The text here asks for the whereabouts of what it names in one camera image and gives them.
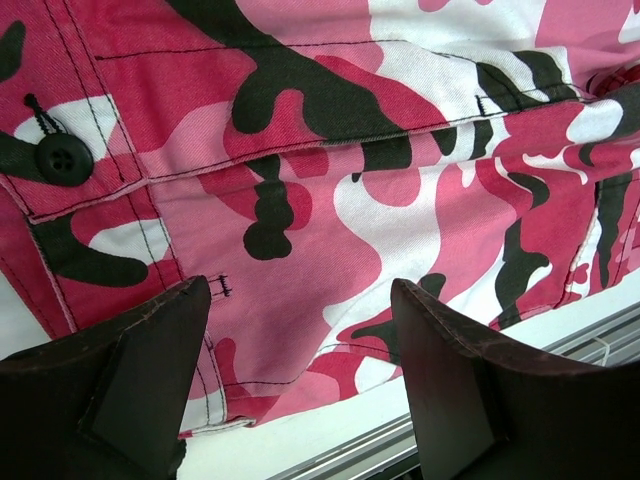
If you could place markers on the pink camouflage trousers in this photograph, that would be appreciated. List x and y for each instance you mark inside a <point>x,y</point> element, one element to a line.
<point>301,156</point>

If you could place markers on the aluminium rail frame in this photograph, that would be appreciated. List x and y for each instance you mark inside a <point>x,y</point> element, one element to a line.
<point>390,452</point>

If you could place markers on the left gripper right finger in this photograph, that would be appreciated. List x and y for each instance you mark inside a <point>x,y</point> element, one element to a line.
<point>486,406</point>

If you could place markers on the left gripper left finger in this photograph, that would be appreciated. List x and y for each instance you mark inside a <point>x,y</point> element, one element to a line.
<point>106,402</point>

